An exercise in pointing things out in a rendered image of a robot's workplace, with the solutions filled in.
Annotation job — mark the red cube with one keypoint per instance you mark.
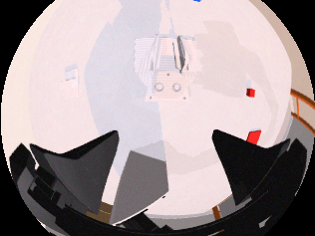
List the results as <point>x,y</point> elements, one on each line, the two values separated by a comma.
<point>250,92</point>

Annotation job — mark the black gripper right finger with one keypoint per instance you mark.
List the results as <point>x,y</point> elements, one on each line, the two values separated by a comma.
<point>245,164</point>

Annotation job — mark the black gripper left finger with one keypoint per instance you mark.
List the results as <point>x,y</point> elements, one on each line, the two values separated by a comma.
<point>83,170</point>

